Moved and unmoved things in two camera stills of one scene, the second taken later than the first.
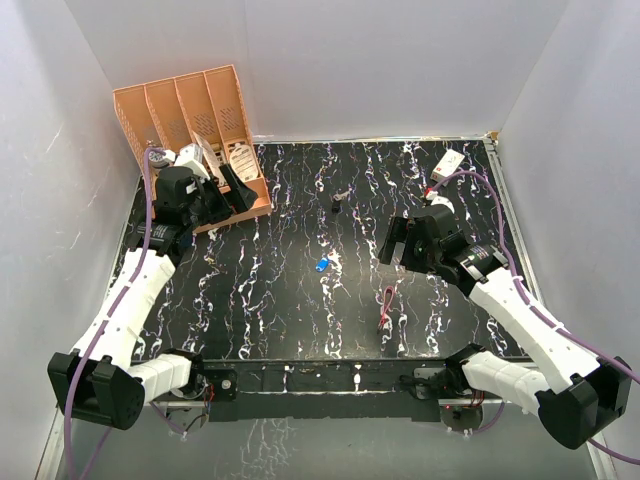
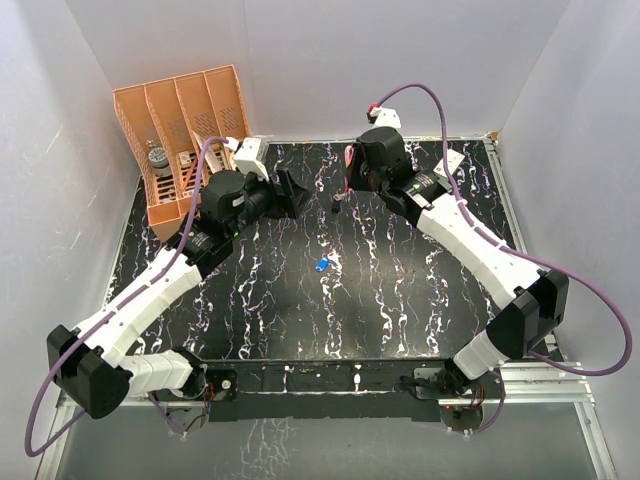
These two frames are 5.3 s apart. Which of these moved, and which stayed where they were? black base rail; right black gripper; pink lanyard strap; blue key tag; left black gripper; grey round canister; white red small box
Moved: right black gripper; pink lanyard strap; left black gripper
Stayed: blue key tag; black base rail; white red small box; grey round canister
